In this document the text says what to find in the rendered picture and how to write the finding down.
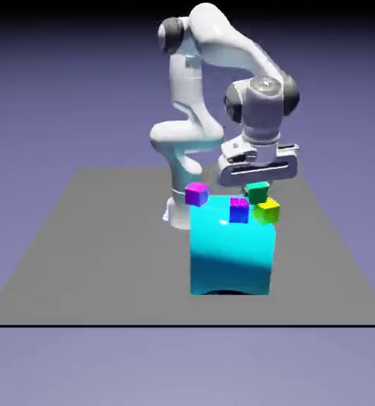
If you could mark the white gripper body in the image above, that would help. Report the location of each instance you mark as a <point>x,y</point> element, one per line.
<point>282,163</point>

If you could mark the small green cube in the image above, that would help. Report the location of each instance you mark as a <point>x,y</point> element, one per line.
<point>257,193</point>

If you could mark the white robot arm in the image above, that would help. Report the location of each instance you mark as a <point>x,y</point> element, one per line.
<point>187,95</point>

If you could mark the small yellow cube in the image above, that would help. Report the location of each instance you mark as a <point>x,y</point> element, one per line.
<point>267,211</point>

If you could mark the small blue cube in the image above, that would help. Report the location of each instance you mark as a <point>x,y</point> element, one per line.
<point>239,212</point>

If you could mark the small magenta cube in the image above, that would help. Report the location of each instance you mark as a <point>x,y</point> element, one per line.
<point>196,194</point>

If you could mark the large cyan box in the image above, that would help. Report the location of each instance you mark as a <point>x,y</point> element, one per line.
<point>231,253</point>

